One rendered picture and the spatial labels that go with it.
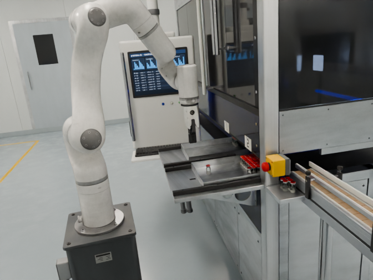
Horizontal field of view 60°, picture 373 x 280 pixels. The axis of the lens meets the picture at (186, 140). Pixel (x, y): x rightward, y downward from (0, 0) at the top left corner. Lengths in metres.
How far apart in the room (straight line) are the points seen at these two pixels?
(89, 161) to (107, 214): 0.22
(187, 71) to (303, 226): 0.90
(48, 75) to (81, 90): 5.79
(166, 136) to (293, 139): 1.12
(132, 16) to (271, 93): 0.60
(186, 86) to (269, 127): 0.38
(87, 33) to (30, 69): 5.92
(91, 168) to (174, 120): 1.19
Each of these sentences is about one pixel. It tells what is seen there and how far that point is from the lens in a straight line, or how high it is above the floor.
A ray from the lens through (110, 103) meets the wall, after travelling 6.87.
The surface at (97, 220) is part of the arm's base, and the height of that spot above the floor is 0.90.
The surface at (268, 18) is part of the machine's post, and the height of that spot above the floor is 1.57.
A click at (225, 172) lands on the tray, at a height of 0.88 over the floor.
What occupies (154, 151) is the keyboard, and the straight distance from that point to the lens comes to 2.17.
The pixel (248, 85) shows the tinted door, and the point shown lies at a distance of 1.50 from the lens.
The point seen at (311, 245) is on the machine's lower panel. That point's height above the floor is 0.53.
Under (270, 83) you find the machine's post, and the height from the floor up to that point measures 1.32.
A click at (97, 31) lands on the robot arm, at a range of 1.10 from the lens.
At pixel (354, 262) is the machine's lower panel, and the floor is 0.38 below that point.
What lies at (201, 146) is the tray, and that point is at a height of 0.88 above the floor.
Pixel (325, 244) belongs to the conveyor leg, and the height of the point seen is 0.70.
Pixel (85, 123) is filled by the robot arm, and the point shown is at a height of 1.28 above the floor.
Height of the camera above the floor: 1.51
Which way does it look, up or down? 17 degrees down
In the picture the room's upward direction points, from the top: 5 degrees counter-clockwise
